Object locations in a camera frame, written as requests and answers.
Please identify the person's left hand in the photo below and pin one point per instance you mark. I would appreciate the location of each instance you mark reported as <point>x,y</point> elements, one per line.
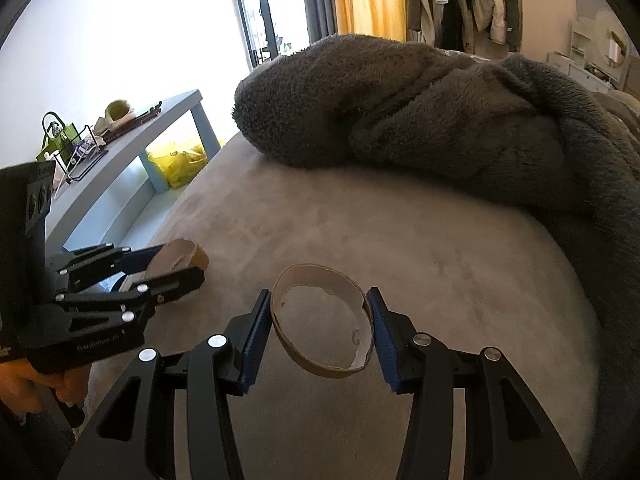
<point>19,381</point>

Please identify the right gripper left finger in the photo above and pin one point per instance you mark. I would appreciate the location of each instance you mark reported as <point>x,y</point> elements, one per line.
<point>168,417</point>

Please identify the light blue low table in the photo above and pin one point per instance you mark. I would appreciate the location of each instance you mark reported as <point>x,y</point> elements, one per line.
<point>102,207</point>

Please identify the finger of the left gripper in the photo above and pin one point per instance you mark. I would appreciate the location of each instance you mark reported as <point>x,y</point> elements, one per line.
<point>94,309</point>
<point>100,262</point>

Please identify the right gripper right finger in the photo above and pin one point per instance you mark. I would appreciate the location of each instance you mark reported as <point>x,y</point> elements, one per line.
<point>507,433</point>

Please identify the white vanity dresser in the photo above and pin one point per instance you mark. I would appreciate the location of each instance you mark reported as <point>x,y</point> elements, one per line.
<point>598,53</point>

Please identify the dark grey fleece blanket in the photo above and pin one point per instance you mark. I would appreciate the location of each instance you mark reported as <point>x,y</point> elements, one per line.
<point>515,131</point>

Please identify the grey bed mattress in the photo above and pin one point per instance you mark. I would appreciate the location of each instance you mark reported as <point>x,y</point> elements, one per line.
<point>471,273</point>

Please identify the black wire stand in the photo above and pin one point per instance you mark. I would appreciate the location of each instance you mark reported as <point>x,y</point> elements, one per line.
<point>88,152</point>

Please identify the brown wooden sticks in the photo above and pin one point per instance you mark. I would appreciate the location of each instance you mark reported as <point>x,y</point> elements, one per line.
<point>129,125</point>

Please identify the yellow plastic bag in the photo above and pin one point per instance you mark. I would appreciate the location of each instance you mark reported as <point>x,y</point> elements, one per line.
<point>178,164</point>

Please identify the green tote bag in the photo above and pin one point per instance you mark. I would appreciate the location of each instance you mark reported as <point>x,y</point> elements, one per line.
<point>58,137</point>

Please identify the hanging clothes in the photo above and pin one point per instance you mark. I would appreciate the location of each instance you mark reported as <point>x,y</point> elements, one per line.
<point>458,24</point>

